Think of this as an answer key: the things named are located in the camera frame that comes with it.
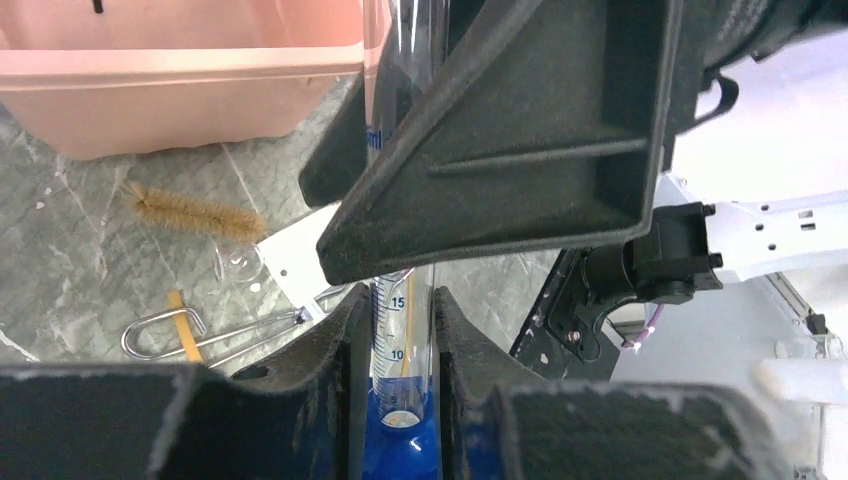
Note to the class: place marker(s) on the yellow rubber tubing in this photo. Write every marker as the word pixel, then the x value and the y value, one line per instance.
pixel 183 328

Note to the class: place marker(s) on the graduated cylinder blue base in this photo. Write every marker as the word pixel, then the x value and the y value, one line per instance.
pixel 401 331

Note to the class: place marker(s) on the clear glass funnel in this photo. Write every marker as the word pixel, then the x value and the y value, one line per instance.
pixel 236 262

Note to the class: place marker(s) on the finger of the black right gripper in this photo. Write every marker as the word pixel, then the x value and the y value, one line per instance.
pixel 542 129
pixel 340 156

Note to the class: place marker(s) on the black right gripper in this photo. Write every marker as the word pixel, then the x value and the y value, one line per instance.
pixel 716 34

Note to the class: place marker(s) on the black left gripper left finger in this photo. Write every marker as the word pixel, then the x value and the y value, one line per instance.
pixel 299 413

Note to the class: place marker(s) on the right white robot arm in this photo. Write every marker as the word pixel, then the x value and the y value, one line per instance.
pixel 667 265

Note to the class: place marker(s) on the brown bristle tube brush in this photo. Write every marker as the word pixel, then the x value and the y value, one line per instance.
pixel 181 212

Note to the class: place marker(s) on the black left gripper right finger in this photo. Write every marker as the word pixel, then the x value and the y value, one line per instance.
pixel 500 420

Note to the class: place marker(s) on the pink plastic bin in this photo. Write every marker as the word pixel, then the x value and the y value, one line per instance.
pixel 98 78

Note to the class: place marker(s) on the white wire gauze square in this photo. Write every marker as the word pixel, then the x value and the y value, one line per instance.
pixel 291 258

